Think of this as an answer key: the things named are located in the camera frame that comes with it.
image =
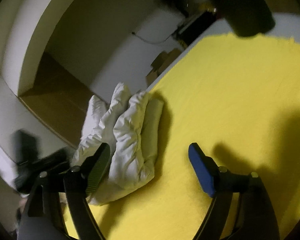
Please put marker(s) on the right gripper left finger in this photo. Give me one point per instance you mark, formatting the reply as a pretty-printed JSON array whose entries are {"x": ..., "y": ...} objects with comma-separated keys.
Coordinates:
[{"x": 42, "y": 216}]

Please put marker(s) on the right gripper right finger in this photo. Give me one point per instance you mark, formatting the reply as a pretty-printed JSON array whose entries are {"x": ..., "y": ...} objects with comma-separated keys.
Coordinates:
[{"x": 255, "y": 216}]

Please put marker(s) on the white puffer jacket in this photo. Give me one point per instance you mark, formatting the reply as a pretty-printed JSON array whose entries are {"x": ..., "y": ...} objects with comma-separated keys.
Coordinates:
[{"x": 129, "y": 126}]

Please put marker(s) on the wooden wardrobe door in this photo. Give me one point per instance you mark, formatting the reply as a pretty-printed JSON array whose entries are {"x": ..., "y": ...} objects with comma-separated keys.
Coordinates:
[{"x": 58, "y": 100}]

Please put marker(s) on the yellow towel mat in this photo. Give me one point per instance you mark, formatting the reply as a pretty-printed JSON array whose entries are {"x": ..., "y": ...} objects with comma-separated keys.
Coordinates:
[{"x": 239, "y": 100}]

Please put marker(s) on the cardboard boxes on floor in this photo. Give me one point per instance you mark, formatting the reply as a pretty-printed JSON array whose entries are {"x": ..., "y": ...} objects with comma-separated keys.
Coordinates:
[{"x": 161, "y": 63}]

